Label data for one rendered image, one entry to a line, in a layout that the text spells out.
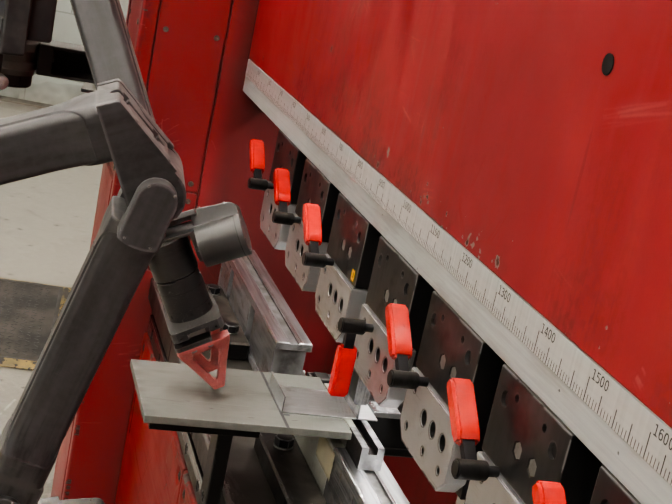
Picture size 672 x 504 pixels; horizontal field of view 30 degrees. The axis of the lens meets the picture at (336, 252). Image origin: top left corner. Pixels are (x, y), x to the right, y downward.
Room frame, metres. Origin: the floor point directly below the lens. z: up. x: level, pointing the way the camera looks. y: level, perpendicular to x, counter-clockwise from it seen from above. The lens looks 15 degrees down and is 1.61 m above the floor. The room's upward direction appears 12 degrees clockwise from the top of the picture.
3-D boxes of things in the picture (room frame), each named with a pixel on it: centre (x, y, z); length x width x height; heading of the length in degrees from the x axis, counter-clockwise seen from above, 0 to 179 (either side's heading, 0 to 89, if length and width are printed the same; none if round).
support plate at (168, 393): (1.52, 0.09, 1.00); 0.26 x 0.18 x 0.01; 107
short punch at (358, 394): (1.56, -0.06, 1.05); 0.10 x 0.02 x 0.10; 17
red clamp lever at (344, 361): (1.39, -0.04, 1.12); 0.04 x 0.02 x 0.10; 107
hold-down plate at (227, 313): (2.11, 0.18, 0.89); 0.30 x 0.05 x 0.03; 17
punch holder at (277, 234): (1.96, 0.07, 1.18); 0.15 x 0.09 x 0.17; 17
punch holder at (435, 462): (1.20, -0.17, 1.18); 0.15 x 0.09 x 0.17; 17
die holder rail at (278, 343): (2.08, 0.11, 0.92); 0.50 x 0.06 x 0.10; 17
